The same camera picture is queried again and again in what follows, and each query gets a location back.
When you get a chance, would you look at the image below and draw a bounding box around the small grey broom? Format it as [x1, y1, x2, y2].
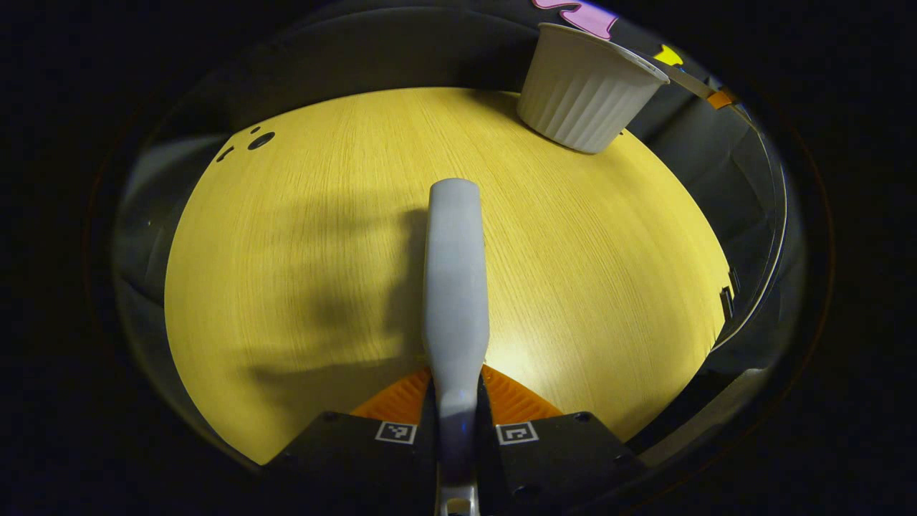
[421, 178, 492, 516]

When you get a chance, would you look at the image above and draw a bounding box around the grey ribbed garbage bin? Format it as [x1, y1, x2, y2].
[517, 22, 671, 156]

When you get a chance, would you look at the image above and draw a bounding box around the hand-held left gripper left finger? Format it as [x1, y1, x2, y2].
[267, 365, 440, 515]

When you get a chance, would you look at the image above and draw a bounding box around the black backdrop cloth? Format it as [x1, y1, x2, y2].
[107, 0, 789, 459]

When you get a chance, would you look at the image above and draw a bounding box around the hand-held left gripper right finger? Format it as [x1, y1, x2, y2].
[476, 363, 647, 515]

